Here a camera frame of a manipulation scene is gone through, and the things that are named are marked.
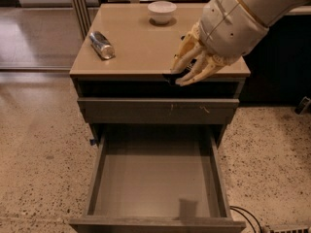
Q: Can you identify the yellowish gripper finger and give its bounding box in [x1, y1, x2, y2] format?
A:
[171, 22, 207, 75]
[176, 52, 238, 86]

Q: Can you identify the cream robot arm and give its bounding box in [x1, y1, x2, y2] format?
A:
[171, 0, 310, 86]

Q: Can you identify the grey drawer cabinet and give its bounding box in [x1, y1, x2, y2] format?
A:
[70, 4, 250, 142]

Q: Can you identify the closed grey top drawer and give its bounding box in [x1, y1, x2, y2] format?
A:
[78, 97, 239, 124]

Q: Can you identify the open grey middle drawer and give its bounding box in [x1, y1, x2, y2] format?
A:
[69, 125, 246, 233]

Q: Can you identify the white ceramic bowl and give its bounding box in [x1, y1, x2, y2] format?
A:
[148, 1, 177, 25]

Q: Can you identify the silver metal can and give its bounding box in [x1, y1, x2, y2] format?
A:
[89, 31, 115, 60]

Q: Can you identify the small dark floor device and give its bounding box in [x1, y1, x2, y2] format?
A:
[294, 96, 311, 115]

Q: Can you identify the floor power strip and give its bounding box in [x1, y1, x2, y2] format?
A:
[262, 224, 311, 233]

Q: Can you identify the black floor cable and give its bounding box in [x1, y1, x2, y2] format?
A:
[228, 205, 263, 233]

